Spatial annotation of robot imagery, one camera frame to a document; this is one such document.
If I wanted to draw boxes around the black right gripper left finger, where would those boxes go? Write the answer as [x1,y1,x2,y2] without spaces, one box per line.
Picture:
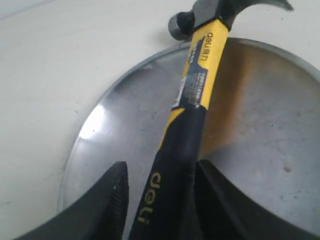
[19,161,129,240]

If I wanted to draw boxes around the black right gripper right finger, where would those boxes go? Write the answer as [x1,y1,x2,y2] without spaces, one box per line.
[196,160,320,240]

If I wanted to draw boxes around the black and yellow claw hammer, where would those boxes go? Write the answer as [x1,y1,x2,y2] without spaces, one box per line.
[126,0,295,240]

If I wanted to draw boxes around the round stainless steel plate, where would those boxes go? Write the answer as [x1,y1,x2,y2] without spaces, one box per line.
[58,38,320,240]

